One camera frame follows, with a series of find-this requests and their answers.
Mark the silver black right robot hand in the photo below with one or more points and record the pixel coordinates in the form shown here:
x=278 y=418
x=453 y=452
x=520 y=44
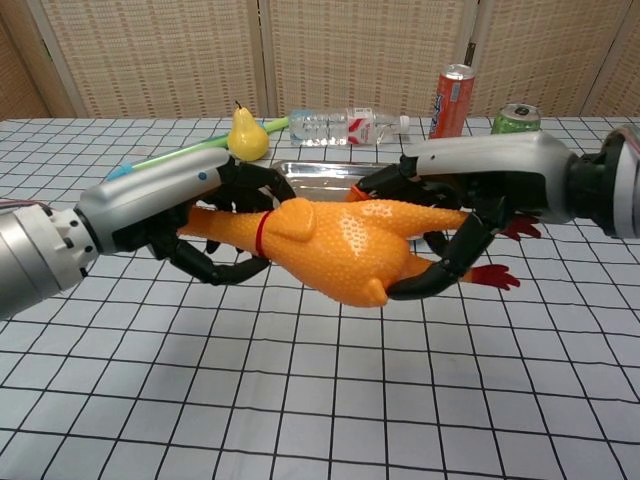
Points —
x=500 y=155

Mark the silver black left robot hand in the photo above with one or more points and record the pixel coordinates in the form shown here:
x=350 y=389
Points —
x=145 y=195

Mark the orange rubber chicken toy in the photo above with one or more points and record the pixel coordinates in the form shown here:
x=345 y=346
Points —
x=340 y=240

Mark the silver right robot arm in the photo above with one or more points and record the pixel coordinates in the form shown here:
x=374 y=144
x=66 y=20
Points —
x=620 y=190

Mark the green tube toy blue tip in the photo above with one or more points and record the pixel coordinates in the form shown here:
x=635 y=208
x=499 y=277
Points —
x=155 y=161

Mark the stainless steel tray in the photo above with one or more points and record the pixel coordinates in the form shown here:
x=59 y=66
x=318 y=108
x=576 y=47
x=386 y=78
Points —
x=325 y=180

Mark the green soda can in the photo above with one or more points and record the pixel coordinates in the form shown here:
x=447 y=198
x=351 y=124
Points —
x=517 y=120

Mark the orange soda can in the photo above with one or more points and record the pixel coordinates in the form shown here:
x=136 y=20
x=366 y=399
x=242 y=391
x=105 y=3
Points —
x=452 y=105

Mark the yellow plastic pear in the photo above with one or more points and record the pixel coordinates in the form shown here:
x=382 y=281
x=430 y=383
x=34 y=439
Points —
x=247 y=135

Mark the beige woven folding screen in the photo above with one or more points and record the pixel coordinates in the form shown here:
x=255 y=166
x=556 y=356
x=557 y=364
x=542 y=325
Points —
x=150 y=50

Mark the clear plastic water bottle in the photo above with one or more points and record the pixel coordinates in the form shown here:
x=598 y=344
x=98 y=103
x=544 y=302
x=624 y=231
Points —
x=325 y=127

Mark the grey checkered tablecloth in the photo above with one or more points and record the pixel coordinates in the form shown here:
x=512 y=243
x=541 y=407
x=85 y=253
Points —
x=350 y=390

